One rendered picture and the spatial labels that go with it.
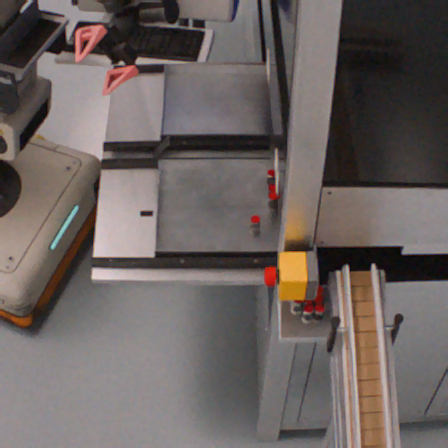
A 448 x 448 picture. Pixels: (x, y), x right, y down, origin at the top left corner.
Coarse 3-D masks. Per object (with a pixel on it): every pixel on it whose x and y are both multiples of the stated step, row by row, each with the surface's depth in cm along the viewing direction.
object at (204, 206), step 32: (160, 160) 210; (192, 160) 210; (224, 160) 210; (256, 160) 210; (160, 192) 209; (192, 192) 209; (224, 192) 209; (256, 192) 209; (160, 224) 203; (192, 224) 203; (224, 224) 203; (160, 256) 196; (192, 256) 196; (224, 256) 196; (256, 256) 196
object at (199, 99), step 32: (192, 64) 231; (224, 64) 231; (256, 64) 231; (192, 96) 228; (224, 96) 228; (256, 96) 228; (160, 128) 217; (192, 128) 221; (224, 128) 221; (256, 128) 221
